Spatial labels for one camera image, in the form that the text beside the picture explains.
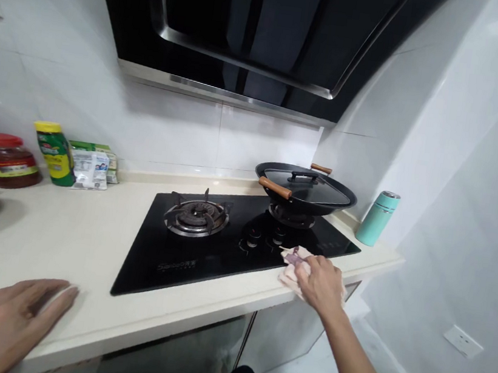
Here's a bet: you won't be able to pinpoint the person's left hand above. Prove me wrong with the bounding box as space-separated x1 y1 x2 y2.
0 271 82 373

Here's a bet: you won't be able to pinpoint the person's right hand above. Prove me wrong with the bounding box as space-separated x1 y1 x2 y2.
289 250 354 317

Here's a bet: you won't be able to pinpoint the person's left fingers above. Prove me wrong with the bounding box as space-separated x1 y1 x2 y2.
15 274 82 334

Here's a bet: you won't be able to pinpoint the person's right fingers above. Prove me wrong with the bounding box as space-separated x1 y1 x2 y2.
292 250 338 295

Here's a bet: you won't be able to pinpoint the pink cleaning cloth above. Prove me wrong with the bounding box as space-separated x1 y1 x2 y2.
274 243 355 309

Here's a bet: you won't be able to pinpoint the gas burner with pan support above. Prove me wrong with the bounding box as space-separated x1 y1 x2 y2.
160 182 236 243
266 201 318 231

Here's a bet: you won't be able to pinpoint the teal thermos bottle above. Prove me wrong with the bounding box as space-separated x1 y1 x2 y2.
354 187 402 250

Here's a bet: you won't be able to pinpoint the black glass gas stove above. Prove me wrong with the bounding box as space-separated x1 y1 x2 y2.
109 175 368 328

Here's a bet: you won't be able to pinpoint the white seasoning packet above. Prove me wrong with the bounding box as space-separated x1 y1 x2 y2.
67 147 113 194

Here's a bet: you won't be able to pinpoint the green bottle with yellow cap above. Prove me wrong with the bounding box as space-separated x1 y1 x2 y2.
25 119 84 189

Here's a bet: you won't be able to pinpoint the red sauce jar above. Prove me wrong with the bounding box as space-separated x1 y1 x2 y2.
0 132 48 194

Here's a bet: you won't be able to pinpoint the green seasoning packet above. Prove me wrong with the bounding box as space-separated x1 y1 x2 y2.
64 139 124 186

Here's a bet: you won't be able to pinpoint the black range hood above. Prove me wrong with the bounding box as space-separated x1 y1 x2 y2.
72 0 454 144

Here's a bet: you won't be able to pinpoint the black wok with wooden handles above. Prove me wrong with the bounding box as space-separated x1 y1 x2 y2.
249 155 363 225

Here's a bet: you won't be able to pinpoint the glass lid with black handle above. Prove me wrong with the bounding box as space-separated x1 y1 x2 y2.
259 165 355 210

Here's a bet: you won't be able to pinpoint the white wall socket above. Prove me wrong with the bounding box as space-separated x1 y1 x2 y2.
439 322 487 361

